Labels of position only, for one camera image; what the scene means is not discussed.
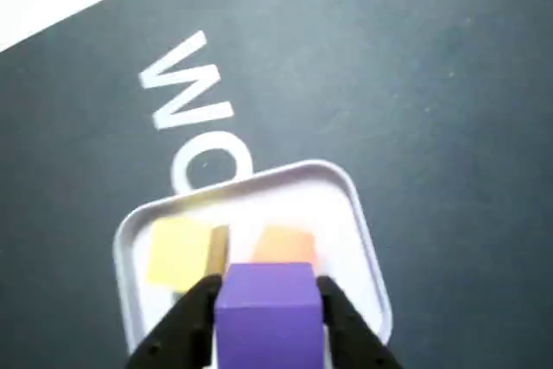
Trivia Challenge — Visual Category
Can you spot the purple wooden cube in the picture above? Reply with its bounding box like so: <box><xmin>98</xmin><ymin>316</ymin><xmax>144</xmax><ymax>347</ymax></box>
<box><xmin>213</xmin><ymin>261</ymin><xmax>324</xmax><ymax>369</ymax></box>

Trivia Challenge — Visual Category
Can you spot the dark mat with printed letters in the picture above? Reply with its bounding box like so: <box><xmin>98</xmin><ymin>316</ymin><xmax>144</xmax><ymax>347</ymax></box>
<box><xmin>0</xmin><ymin>0</ymin><xmax>553</xmax><ymax>369</ymax></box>

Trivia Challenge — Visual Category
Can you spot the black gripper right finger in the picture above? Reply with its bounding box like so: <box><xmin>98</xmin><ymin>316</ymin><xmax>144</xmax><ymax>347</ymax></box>
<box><xmin>316</xmin><ymin>276</ymin><xmax>403</xmax><ymax>369</ymax></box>

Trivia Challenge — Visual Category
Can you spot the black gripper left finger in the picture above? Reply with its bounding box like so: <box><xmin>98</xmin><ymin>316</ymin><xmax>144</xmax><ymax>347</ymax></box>
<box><xmin>124</xmin><ymin>274</ymin><xmax>224</xmax><ymax>369</ymax></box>

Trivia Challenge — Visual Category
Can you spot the orange wooden cube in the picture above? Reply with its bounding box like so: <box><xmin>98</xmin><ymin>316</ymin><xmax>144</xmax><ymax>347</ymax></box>
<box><xmin>248</xmin><ymin>225</ymin><xmax>319</xmax><ymax>273</ymax></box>

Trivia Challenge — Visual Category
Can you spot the yellow wooden cube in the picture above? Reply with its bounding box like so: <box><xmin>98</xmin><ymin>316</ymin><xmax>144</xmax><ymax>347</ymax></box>
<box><xmin>145</xmin><ymin>217</ymin><xmax>230</xmax><ymax>295</ymax></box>

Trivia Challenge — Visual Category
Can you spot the white metal tray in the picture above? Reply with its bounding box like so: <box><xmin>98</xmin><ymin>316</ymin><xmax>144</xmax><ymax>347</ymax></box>
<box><xmin>111</xmin><ymin>159</ymin><xmax>394</xmax><ymax>357</ymax></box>

